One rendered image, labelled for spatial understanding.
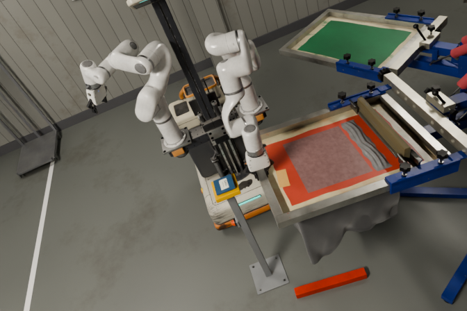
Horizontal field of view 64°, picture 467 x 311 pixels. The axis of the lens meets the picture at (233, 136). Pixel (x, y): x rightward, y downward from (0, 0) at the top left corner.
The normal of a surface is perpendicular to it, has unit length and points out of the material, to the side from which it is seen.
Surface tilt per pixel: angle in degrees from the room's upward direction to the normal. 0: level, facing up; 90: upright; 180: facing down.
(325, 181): 4
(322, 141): 4
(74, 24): 90
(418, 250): 0
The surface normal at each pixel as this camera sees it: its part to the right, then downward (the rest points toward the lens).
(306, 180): -0.22, -0.73
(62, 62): 0.26, 0.59
